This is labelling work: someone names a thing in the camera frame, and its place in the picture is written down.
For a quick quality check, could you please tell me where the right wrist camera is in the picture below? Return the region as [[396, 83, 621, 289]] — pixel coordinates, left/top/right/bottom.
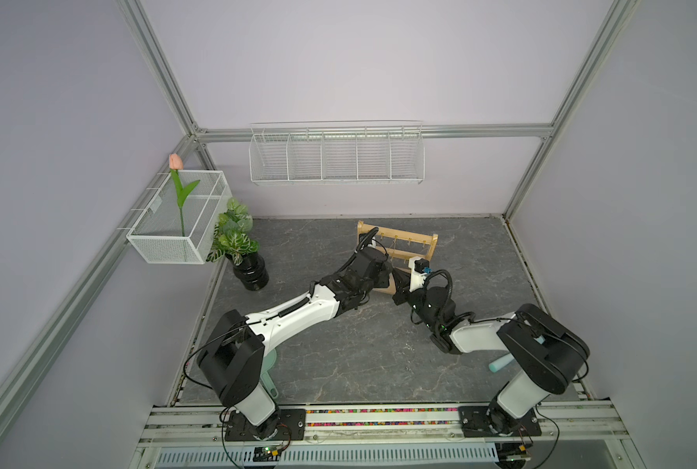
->
[[408, 256, 432, 292]]

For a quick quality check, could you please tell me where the wooden jewelry display stand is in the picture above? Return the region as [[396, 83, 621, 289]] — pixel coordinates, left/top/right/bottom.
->
[[356, 221, 438, 295]]

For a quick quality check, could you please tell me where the white wire wall shelf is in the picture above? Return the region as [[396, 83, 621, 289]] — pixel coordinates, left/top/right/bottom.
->
[[249, 120, 426, 185]]

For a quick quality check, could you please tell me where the green dustpan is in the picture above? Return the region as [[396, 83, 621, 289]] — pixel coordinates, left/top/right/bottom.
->
[[260, 350, 279, 400]]

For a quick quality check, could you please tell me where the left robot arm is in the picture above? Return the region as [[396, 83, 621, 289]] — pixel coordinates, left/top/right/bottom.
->
[[196, 246, 392, 433]]

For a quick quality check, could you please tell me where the white mesh wall basket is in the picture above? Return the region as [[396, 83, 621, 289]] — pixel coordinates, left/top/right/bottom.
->
[[125, 170, 231, 265]]

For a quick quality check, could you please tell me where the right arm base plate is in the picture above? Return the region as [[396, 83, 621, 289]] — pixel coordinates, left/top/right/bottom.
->
[[458, 406, 542, 438]]

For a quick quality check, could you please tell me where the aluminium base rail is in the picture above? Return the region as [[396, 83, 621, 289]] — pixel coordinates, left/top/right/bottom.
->
[[138, 401, 630, 448]]

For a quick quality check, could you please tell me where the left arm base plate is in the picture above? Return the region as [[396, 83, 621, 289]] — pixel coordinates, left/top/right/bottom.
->
[[224, 408, 306, 442]]

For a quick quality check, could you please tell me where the pink artificial tulip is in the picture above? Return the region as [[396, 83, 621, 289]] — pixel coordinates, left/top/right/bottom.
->
[[168, 154, 200, 236]]

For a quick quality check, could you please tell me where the green artificial potted plant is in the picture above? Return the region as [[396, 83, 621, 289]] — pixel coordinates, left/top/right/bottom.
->
[[206, 197, 260, 267]]

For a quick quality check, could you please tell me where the white slotted cable duct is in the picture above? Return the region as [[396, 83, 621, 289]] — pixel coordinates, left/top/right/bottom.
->
[[155, 443, 499, 468]]

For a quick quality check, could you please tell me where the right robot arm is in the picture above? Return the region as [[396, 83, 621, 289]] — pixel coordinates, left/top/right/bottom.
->
[[393, 285, 590, 434]]

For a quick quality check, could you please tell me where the black ribbed vase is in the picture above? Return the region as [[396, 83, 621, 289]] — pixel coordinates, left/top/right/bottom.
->
[[233, 252, 269, 291]]

